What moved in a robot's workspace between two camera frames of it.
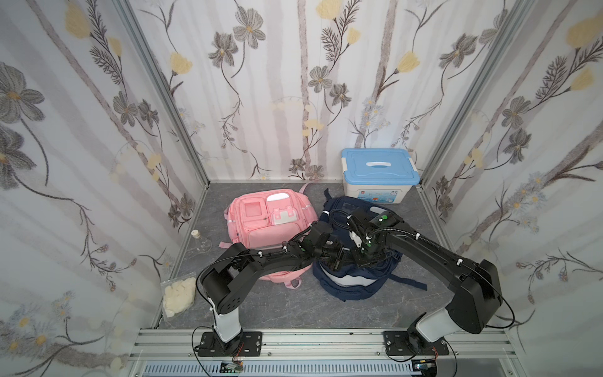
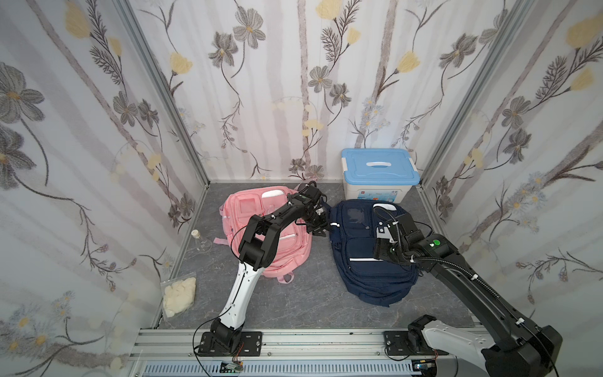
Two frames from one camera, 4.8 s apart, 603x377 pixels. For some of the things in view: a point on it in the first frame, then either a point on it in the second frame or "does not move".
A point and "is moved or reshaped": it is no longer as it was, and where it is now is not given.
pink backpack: (266, 219) does not move
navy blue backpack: (352, 276) is moved or reshaped
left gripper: (341, 253) -> (324, 224)
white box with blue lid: (378, 175) does not move
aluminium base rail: (186, 345) does not move
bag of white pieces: (179, 294) does not move
